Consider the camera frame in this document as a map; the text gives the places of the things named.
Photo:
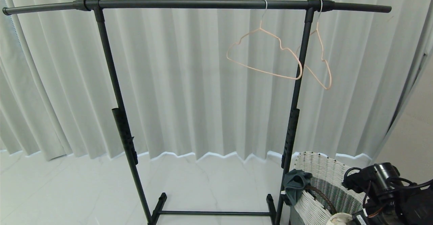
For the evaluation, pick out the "pink clothes hanger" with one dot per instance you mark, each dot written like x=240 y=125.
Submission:
x=260 y=28
x=318 y=28

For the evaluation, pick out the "black clothes rack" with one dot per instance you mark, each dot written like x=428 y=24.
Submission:
x=203 y=4

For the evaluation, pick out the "white laundry basket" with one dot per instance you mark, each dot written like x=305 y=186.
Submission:
x=324 y=174

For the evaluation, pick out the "dark green garment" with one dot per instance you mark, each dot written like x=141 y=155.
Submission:
x=296 y=184

